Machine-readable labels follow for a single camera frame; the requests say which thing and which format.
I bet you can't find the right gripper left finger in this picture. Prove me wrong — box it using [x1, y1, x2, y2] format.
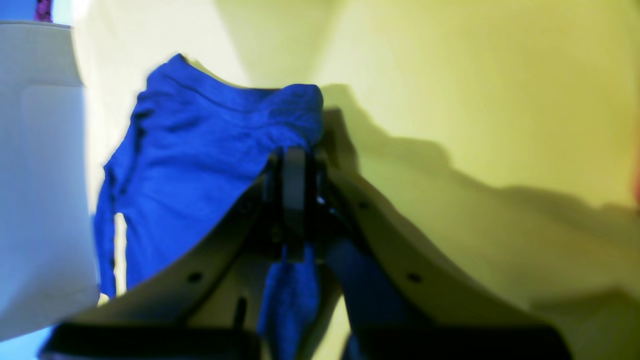
[39, 147, 308, 360]

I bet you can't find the dark blue long-sleeve shirt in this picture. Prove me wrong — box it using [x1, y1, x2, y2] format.
[94, 54, 414, 360]

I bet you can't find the yellow table cloth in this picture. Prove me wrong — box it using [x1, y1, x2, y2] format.
[71, 0, 639, 360]

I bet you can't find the white cardboard box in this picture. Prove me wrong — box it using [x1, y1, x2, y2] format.
[0, 21, 99, 360]

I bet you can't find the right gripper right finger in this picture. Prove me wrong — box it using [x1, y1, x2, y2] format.
[307, 150, 573, 360]

